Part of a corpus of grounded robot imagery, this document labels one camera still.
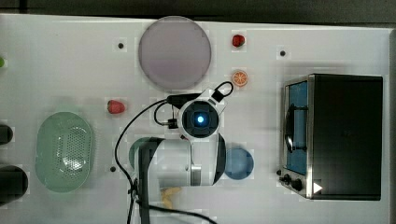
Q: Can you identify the lavender round plate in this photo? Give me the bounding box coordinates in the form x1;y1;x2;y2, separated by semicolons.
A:
138;16;211;91

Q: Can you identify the toy orange half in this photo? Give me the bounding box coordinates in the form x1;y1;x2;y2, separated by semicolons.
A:
232;71;248;87

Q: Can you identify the toy strawberry near strainer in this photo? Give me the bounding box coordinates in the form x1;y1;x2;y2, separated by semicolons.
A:
107;100;125;114

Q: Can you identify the small black cylinder container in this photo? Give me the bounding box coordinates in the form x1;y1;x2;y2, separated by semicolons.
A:
0;124;13;145

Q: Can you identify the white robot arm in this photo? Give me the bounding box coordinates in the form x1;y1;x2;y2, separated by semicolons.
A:
134;89;226;224

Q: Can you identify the large black cylinder container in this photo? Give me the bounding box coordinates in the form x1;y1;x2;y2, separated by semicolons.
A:
0;165;28;206

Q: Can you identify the toy strawberry far corner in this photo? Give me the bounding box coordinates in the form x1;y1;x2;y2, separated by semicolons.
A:
232;35;246;48

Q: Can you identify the green toy object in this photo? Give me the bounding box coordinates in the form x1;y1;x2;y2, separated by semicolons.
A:
0;57;5;67

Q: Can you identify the green plastic strainer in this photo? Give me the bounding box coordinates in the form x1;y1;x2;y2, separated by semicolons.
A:
35;112;92;193

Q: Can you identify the blue bowl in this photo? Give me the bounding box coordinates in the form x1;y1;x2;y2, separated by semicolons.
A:
225;147;254;180

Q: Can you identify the toy peeled banana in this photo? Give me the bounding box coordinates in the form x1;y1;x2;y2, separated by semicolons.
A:
161;187;181;209

